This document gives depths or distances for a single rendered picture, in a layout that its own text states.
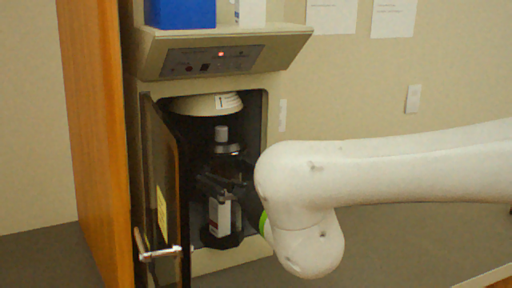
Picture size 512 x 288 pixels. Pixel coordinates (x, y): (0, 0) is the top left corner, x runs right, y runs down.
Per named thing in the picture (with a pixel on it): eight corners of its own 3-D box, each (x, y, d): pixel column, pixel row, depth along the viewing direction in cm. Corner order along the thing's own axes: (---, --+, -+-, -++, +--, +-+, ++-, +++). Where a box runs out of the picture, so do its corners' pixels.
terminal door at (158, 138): (154, 274, 103) (146, 90, 90) (189, 378, 77) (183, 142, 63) (151, 274, 103) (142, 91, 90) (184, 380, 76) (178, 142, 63)
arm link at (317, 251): (307, 306, 73) (364, 269, 76) (288, 245, 67) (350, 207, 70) (263, 258, 85) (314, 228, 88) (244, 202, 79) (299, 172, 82)
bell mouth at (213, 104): (154, 100, 113) (154, 78, 111) (222, 94, 121) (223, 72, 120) (182, 120, 99) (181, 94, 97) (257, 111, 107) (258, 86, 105)
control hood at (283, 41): (135, 79, 90) (133, 24, 87) (282, 68, 105) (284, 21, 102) (154, 92, 81) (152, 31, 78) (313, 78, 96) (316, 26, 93)
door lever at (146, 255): (165, 233, 81) (164, 218, 80) (177, 262, 73) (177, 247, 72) (132, 238, 79) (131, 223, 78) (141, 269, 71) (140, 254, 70)
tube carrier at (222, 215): (191, 229, 113) (189, 142, 106) (233, 220, 118) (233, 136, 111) (209, 250, 104) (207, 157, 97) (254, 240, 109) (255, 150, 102)
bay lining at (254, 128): (130, 210, 125) (121, 75, 113) (220, 192, 137) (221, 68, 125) (160, 257, 105) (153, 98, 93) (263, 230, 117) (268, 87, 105)
